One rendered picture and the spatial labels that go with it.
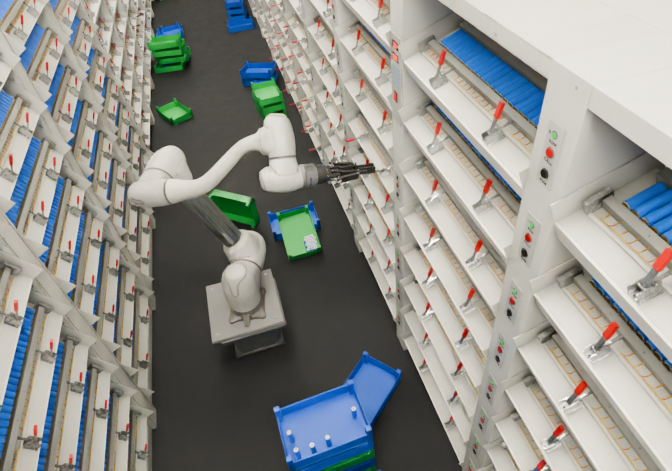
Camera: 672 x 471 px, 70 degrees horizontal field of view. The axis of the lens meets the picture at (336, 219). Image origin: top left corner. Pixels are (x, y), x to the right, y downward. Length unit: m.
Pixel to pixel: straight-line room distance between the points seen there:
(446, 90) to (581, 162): 0.50
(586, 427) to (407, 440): 1.23
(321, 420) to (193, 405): 0.82
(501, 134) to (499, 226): 0.22
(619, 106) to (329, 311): 2.10
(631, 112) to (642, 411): 0.49
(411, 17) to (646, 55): 0.68
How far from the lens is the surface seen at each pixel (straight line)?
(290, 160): 1.78
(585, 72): 0.80
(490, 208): 1.20
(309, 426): 1.88
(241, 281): 2.22
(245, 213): 3.22
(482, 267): 1.34
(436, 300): 1.76
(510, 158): 1.03
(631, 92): 0.77
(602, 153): 0.87
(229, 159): 1.87
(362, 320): 2.57
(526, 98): 1.13
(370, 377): 2.40
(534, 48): 0.87
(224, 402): 2.47
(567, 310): 1.04
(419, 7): 1.39
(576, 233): 0.90
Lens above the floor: 2.11
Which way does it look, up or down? 43 degrees down
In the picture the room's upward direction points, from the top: 8 degrees counter-clockwise
